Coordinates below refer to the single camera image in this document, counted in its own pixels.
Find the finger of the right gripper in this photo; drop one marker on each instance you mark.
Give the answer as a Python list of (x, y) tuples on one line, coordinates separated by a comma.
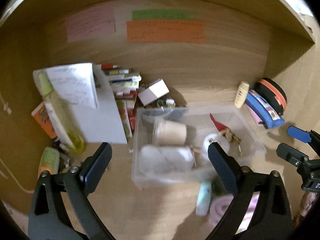
[(291, 155), (299, 134)]

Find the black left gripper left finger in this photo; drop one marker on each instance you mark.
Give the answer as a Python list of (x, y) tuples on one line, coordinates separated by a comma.
[(48, 218)]

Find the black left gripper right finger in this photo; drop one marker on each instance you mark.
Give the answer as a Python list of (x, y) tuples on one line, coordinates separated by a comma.
[(272, 215)]

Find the white drawstring pouch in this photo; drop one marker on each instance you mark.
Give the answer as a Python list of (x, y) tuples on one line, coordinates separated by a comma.
[(165, 159)]

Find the blue patchwork pencil pouch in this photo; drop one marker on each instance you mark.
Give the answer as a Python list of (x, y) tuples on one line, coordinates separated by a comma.
[(268, 115)]

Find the black orange round case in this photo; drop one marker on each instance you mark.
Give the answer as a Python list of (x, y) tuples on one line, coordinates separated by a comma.
[(272, 93)]

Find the green orange tube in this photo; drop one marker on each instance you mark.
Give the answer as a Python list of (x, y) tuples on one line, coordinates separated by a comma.
[(50, 160)]

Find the red hat gnome doll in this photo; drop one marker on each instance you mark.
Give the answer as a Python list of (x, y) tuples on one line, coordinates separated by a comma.
[(227, 133)]

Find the pale green small tube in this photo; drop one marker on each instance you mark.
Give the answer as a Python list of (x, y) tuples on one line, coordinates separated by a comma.
[(204, 198)]

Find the cream lotion bottle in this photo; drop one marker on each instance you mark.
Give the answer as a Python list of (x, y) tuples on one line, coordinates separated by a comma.
[(241, 94)]

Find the yellow-green spray bottle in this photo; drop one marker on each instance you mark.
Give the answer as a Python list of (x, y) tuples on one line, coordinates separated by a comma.
[(67, 133)]

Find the orange book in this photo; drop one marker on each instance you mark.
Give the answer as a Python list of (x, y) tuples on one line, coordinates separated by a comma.
[(42, 118)]

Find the clear plastic storage bin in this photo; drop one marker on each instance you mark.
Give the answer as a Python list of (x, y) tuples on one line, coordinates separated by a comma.
[(200, 132)]

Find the beige paper cup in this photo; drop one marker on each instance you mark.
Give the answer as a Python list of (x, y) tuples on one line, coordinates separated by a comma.
[(166, 132)]

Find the pile of beads trinkets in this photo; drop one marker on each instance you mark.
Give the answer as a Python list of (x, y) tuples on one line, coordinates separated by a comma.
[(170, 100)]

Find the small white cardboard box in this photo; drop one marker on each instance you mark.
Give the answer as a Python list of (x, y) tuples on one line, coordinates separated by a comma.
[(154, 91)]

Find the orange sticky note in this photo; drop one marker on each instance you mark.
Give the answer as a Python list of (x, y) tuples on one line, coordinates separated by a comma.
[(141, 31)]

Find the green sticky note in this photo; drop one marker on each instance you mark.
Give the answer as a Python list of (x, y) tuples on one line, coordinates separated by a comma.
[(160, 14)]

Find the pink sticky note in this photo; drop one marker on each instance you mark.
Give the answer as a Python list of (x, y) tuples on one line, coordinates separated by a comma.
[(90, 23)]

